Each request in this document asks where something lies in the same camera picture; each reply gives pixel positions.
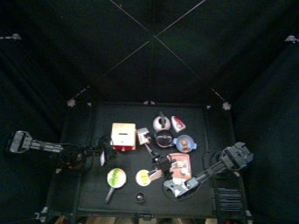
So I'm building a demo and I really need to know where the red and white toy carton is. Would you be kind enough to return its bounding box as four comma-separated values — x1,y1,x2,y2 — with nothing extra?
171,115,187,133

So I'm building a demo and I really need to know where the white and red toy toaster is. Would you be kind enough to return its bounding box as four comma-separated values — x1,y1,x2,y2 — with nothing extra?
110,122,138,152

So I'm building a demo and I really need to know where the blue toy bowl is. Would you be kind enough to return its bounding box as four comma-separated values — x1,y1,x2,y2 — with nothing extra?
172,134,199,154

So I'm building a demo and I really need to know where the pink striped toy food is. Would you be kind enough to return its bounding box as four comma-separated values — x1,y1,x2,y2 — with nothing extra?
147,169,164,181

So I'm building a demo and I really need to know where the black toy pot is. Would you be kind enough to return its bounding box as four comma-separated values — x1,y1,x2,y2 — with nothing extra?
154,129,175,149

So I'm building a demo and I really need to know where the green toy frying pan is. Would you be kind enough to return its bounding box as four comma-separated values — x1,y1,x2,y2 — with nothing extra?
103,167,128,204

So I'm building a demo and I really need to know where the yellow toy plate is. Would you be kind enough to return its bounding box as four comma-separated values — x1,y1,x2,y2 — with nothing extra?
135,169,154,187

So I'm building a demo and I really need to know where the pink toy cutting board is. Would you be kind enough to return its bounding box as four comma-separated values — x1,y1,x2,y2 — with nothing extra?
167,152,192,182

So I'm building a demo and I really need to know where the silver toy kettle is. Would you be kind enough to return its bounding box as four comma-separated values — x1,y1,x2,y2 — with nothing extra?
152,111,174,132

